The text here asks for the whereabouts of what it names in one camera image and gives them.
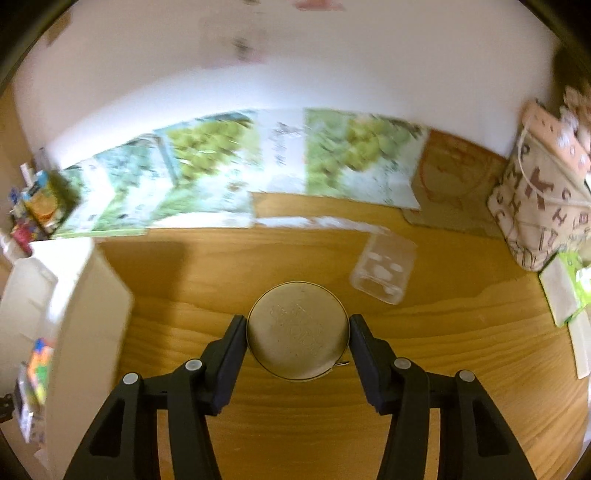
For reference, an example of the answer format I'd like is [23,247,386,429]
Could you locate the green grape print poster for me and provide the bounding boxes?
[252,107,431,210]

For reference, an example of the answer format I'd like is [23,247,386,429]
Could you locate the white paper sheet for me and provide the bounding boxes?
[568,314,591,380]

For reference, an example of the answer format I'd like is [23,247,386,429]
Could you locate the green grape printed cardboard box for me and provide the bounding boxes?
[51,110,259,238]

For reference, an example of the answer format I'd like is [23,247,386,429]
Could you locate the beige letter print bag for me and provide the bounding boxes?
[487,134,591,271]

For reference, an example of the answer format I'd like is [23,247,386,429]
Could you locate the white plastic storage bin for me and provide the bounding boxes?
[0,237,134,476]

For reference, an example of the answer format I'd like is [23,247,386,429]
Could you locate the colourful puzzle cube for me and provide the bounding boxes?
[25,337,56,402]

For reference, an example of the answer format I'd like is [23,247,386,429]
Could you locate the round metal tin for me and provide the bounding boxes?
[246,281,350,381]

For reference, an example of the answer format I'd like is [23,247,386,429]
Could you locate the clear plastic box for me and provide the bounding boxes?
[349,233,417,304]

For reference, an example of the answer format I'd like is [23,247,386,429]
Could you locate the pink pouch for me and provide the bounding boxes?
[522,99,591,171]

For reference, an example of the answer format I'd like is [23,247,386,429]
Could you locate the yellow orange printed carton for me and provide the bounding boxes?
[21,170,81,236]

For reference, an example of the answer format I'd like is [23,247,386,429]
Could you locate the brown cardboard sheet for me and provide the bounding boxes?
[402,130,513,238]

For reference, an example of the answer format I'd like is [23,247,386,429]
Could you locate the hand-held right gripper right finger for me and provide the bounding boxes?
[348,314,539,480]

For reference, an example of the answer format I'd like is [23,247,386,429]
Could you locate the red printed box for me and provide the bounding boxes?
[10,220,34,254]

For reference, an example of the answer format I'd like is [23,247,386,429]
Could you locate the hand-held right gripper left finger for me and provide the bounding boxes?
[62,315,247,480]

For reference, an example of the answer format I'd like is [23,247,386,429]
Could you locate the green white tissue pack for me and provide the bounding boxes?
[539,251,591,328]

